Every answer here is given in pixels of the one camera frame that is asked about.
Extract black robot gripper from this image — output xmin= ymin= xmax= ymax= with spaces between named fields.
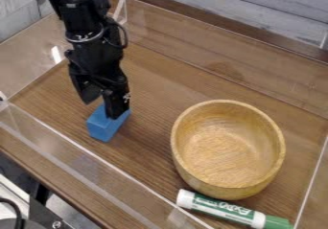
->
xmin=66 ymin=31 xmax=132 ymax=119

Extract brown wooden bowl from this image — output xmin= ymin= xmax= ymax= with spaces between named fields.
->
xmin=171 ymin=100 xmax=287 ymax=200

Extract black cable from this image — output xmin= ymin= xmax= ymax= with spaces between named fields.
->
xmin=0 ymin=196 xmax=25 ymax=229

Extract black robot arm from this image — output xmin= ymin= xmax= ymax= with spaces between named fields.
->
xmin=49 ymin=0 xmax=131 ymax=120

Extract black metal bracket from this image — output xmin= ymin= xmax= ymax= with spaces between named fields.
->
xmin=29 ymin=197 xmax=74 ymax=229

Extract blue foam block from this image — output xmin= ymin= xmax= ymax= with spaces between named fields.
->
xmin=86 ymin=104 xmax=132 ymax=142

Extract green white dry-erase marker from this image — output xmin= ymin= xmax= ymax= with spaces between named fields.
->
xmin=176 ymin=189 xmax=294 ymax=229

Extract clear acrylic tray walls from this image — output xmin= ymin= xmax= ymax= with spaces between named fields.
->
xmin=0 ymin=0 xmax=328 ymax=229

